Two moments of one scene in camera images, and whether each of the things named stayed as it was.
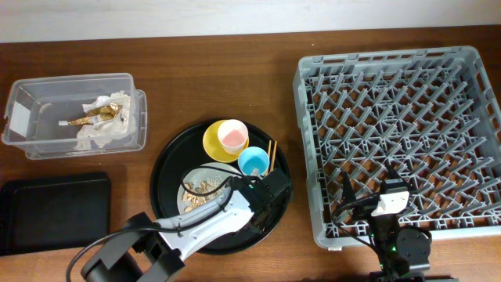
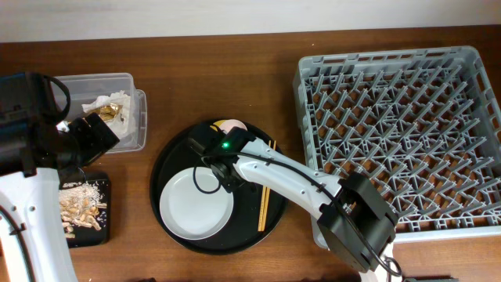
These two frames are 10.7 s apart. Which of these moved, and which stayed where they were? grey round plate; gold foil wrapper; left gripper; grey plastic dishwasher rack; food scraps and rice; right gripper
Moved: food scraps and rice; grey round plate; left gripper; right gripper
Stayed: grey plastic dishwasher rack; gold foil wrapper
